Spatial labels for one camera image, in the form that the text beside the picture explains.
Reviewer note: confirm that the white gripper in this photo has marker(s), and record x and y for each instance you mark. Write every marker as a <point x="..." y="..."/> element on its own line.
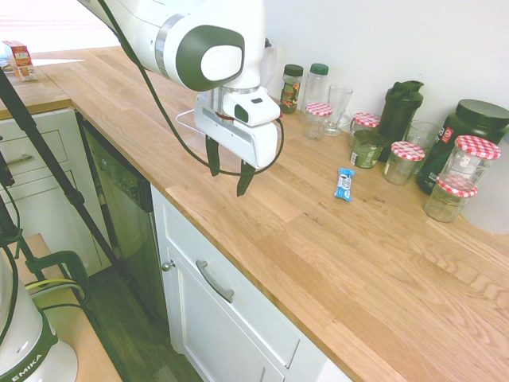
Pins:
<point x="238" y="139"/>

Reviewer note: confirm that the blue protein bar wrapper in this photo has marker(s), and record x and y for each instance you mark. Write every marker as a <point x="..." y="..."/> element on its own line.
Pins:
<point x="344" y="183"/>

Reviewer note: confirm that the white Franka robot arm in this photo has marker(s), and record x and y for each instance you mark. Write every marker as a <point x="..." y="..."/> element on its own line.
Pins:
<point x="139" y="32"/>

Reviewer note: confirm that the large black protein tub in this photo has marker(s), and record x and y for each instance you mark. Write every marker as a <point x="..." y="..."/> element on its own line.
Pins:
<point x="477" y="119"/>

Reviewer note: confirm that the small jar red checked lid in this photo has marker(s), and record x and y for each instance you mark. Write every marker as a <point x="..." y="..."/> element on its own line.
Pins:
<point x="316" y="119"/>
<point x="364" y="123"/>
<point x="449" y="199"/>
<point x="403" y="163"/>

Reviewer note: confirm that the spice jar dark green lid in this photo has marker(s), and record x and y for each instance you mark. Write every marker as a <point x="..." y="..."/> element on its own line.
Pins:
<point x="291" y="89"/>

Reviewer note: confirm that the translucent plastic jug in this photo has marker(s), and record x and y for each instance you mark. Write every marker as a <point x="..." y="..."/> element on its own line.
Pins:
<point x="272" y="67"/>

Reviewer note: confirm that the silver cabinet knob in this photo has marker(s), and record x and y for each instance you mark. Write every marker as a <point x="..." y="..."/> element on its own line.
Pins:
<point x="168" y="265"/>

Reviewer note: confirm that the white cabinet drawer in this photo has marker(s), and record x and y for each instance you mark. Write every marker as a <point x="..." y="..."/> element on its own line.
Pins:
<point x="222" y="286"/>

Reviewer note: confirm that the clear bottle green lid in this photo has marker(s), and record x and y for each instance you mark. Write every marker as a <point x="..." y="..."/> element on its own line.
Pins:
<point x="316" y="85"/>

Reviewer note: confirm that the tall clear glass mug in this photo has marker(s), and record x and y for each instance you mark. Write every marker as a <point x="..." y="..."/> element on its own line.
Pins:
<point x="338" y="107"/>

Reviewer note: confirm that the black tripod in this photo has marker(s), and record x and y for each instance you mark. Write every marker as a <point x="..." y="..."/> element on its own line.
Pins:
<point x="51" y="159"/>

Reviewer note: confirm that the black shaker bottle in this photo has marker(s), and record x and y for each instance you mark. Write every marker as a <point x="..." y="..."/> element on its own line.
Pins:
<point x="399" y="115"/>

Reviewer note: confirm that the clear glass tumbler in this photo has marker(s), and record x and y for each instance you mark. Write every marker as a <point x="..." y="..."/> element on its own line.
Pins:
<point x="423" y="133"/>

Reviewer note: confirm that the red and white carton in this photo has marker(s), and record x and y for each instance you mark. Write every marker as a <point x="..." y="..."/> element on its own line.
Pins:
<point x="23" y="61"/>

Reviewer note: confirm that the large jar red checked lid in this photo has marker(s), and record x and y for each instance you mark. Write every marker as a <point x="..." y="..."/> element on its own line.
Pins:
<point x="473" y="159"/>

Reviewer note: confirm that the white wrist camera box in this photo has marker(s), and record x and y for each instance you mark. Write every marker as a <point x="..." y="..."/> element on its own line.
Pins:
<point x="254" y="109"/>

